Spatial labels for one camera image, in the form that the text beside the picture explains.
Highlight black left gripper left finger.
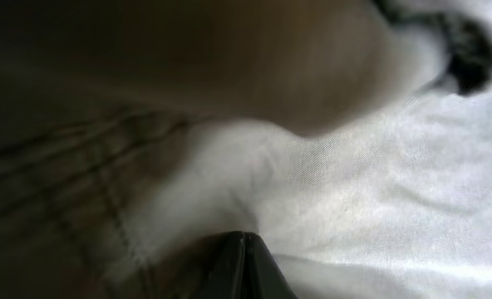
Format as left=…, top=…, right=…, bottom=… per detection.
left=191, top=231, right=245, bottom=299

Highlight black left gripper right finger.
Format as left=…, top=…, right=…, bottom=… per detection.
left=244, top=233, right=297, bottom=299

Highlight grey shorts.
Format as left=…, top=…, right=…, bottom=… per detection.
left=0, top=1, right=492, bottom=298

